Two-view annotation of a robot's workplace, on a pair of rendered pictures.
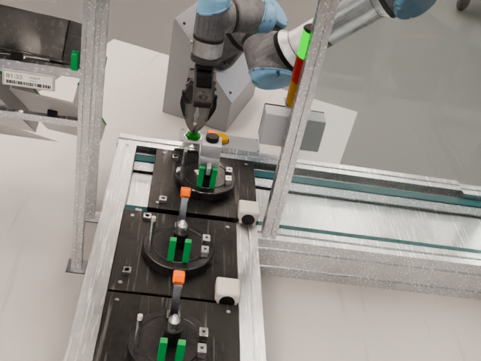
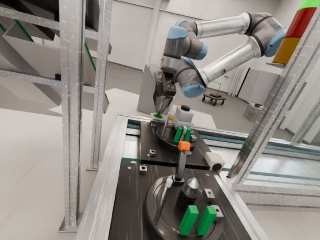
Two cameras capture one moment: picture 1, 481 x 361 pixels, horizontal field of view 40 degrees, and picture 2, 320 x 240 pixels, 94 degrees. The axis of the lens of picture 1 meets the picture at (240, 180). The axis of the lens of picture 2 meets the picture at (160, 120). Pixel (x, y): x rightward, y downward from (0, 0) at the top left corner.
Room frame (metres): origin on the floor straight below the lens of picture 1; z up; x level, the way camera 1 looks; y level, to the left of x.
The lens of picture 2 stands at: (0.80, 0.19, 1.22)
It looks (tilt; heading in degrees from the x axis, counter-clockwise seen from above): 23 degrees down; 355
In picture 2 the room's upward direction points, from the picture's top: 14 degrees clockwise
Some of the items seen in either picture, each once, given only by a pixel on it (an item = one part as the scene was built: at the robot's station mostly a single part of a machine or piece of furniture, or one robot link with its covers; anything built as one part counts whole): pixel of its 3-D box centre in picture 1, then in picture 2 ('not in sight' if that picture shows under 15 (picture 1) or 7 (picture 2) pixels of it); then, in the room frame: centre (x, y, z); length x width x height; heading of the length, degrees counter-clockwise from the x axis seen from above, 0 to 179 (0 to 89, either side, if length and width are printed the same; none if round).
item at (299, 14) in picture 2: (306, 69); (305, 26); (1.15, -0.08, 1.34); 0.05 x 0.05 x 0.05
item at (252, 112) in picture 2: not in sight; (265, 108); (5.54, -3.50, 0.44); 0.94 x 0.73 x 0.88; 80
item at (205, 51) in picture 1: (205, 46); (169, 63); (1.48, 0.15, 1.20); 0.08 x 0.08 x 0.05
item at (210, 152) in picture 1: (210, 152); (183, 117); (1.24, 0.08, 1.06); 0.08 x 0.04 x 0.07; 8
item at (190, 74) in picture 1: (202, 76); (165, 82); (1.48, 0.15, 1.12); 0.09 x 0.08 x 0.12; 8
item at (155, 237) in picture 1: (180, 236); (187, 195); (0.99, 0.09, 1.01); 0.24 x 0.24 x 0.13; 8
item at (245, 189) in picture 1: (204, 185); (174, 142); (1.25, 0.08, 0.96); 0.24 x 0.24 x 0.02; 8
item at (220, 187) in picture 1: (205, 178); (175, 137); (1.25, 0.08, 0.98); 0.14 x 0.14 x 0.02
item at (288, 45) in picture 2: (300, 92); (290, 53); (1.15, -0.08, 1.29); 0.05 x 0.05 x 0.05
